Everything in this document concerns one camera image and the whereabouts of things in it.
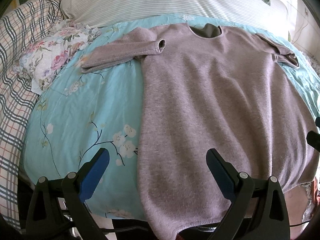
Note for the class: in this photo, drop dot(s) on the green striped white pillow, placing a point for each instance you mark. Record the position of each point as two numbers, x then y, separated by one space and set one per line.
272 17

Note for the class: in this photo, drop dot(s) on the plaid checked quilt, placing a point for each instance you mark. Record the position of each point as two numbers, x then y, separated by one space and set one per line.
22 26

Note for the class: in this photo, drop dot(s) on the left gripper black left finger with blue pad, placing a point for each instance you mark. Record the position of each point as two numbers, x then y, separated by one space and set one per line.
58 205

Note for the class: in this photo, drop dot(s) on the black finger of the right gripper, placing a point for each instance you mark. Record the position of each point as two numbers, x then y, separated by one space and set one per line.
317 121
313 139

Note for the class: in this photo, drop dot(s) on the white pink floral cloth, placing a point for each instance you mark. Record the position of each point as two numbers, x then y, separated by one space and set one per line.
41 62

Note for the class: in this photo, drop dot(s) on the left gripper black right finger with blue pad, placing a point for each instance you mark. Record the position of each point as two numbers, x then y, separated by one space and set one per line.
258 209

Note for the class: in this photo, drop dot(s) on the turquoise floral bed sheet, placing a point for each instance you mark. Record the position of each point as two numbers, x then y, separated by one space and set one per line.
82 112

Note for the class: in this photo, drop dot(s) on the mauve knit sweater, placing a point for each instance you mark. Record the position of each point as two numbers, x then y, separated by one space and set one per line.
216 87

